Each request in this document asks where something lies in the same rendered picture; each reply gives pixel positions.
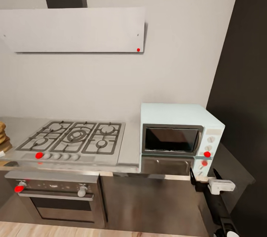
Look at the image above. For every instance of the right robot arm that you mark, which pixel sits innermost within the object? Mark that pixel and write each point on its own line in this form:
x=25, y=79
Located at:
x=212, y=193

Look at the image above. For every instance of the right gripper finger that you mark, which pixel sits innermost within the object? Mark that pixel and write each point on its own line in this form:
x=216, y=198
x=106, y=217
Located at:
x=193, y=181
x=217, y=174

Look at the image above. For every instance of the oven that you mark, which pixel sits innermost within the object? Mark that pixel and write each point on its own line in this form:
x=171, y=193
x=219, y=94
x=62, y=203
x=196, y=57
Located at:
x=61, y=199

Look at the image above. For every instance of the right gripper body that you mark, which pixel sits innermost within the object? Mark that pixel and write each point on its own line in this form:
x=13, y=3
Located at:
x=211, y=199

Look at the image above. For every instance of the popcorn bag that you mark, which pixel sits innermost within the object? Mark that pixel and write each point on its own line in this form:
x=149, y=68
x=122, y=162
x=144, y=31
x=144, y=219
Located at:
x=3, y=137

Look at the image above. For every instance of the fridge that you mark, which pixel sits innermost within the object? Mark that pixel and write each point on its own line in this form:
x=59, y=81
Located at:
x=238, y=99

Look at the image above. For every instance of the microwave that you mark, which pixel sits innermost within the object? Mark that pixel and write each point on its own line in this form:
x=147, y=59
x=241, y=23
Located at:
x=179, y=129

